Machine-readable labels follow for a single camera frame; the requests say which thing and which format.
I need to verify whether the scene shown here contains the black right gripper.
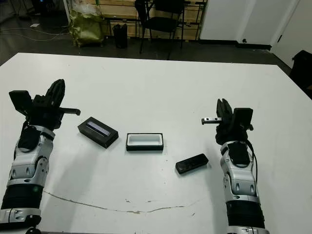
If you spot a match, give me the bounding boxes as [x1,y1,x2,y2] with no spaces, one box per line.
[201,98,254,147]

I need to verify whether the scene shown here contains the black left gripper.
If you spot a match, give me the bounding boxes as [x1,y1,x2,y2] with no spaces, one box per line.
[23,78,81,130]

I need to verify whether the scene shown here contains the black bar-shaped camera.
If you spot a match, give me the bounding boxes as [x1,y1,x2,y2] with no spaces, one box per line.
[175,153,209,175]

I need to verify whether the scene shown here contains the black box lid blue print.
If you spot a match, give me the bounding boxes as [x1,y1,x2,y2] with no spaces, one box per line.
[78,117,119,149]

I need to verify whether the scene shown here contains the black box base white insert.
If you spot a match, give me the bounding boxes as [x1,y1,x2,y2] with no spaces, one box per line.
[126,133,164,152]

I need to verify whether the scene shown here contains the yellow-green sack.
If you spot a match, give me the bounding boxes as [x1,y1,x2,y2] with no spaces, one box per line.
[69,8,106,48]

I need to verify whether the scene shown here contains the black baseboard strip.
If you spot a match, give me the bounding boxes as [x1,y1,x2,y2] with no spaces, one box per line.
[199,38,272,51]

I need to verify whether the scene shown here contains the black waste bin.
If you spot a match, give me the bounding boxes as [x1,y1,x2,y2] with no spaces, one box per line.
[112,23,129,49]

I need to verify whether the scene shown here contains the black computer tower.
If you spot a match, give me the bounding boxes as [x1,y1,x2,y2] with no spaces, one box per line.
[31,0,64,15]

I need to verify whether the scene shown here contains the black chair backrest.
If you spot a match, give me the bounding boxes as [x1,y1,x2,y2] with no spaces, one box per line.
[291,50,312,99]

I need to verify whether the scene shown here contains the stacked wooden crates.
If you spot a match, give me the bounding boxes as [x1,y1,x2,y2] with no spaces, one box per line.
[96,0,208,41]

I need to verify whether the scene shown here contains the black mesh chair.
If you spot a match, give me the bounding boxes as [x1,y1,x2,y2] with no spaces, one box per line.
[135,0,187,60]

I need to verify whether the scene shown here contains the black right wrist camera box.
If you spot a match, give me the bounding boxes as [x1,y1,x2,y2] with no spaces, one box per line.
[233,107,254,129]

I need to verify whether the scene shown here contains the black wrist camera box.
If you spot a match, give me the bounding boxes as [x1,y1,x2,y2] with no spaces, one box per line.
[9,90,33,116]
[233,107,254,129]

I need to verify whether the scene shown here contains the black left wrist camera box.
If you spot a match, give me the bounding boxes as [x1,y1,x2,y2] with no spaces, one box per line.
[9,90,33,116]

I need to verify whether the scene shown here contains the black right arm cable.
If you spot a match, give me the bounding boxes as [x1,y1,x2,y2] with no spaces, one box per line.
[246,136,259,186]

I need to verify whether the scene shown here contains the white floor cable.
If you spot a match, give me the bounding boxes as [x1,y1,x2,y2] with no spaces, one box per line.
[0,26,71,42]

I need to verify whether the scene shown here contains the white partition post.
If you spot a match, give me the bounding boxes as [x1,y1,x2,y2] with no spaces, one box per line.
[63,0,72,26]

